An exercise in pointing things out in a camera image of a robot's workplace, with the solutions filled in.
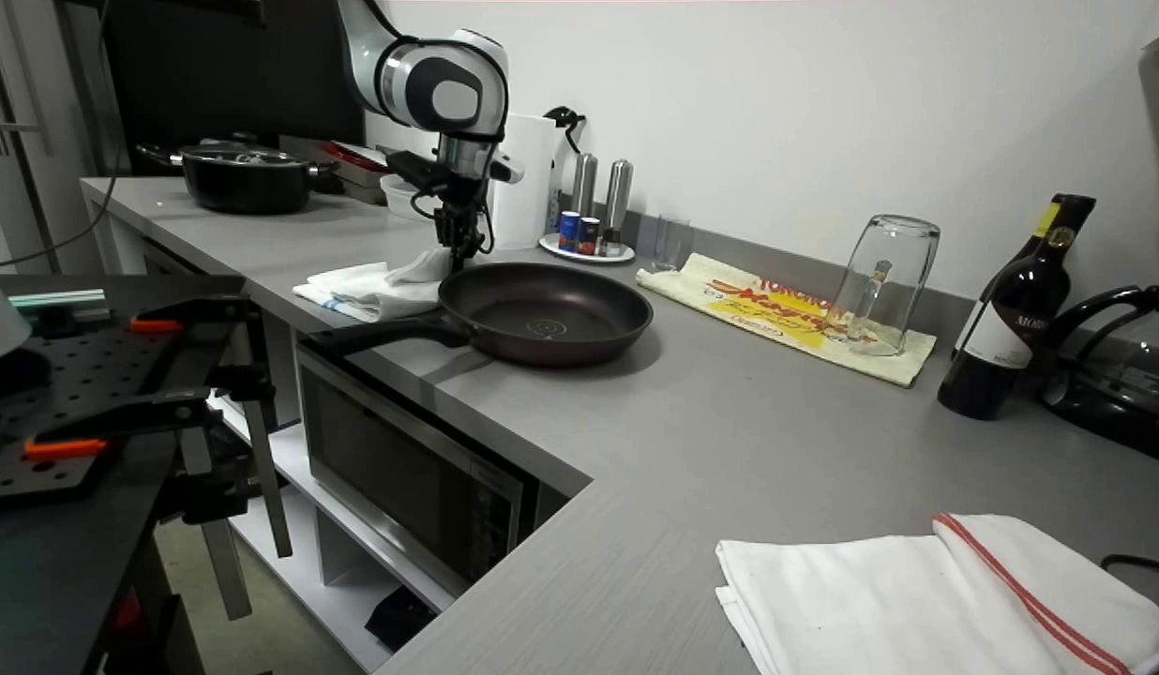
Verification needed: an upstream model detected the black cooking pot with lid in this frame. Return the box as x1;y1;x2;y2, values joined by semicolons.
137;136;322;217

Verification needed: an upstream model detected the black clamp with orange handle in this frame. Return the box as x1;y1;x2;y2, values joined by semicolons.
15;385;260;627
124;292;298;561

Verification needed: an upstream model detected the clear plastic container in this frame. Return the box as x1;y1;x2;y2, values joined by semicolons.
375;168;447;227

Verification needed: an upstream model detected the flat white cloth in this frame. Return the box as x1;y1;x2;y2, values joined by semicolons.
288;260;447;325

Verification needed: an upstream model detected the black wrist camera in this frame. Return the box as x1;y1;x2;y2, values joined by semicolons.
385;147;455;196

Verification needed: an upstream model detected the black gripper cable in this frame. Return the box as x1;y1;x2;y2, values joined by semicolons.
404;185;504;261

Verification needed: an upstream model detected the dark wine bottle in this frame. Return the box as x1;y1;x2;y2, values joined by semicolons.
933;191;1098;425

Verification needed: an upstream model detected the steel salt shaker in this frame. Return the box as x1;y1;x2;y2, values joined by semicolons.
567;148;600;220

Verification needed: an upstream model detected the white paper towel roll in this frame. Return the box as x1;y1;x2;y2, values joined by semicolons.
487;112;560;250

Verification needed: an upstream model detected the steel pepper shaker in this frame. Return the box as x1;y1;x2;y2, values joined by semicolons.
600;155;637;241

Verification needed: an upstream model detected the black monitor screen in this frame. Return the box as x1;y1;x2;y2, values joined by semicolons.
97;0;367;148

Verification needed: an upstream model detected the small white towel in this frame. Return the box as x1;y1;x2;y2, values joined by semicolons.
385;242;477;317

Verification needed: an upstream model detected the steel built-in microwave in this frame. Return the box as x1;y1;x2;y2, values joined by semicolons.
293;346;572;600

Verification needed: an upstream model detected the white towel with red stripe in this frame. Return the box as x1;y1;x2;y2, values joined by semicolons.
709;511;1159;675

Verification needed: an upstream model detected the yellow printed dish mat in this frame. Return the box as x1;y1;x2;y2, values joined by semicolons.
633;246;942;391

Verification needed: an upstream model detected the round white plate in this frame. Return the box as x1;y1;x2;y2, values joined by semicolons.
532;227;643;270

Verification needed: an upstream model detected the upturned clear drinking glass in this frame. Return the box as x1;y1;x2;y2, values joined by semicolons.
830;211;944;360

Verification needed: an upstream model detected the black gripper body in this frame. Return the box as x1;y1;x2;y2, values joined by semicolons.
430;172;497;246

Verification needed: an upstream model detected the stack of books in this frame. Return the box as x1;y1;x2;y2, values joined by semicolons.
312;136;414;205

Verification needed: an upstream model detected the black glass kettle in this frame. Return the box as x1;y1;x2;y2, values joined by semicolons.
1037;282;1159;468

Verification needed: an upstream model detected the dark nonstick frying pan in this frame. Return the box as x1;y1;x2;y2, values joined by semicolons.
312;260;657;372

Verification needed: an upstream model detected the black perforated work table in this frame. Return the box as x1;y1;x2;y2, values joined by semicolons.
0;270;252;675

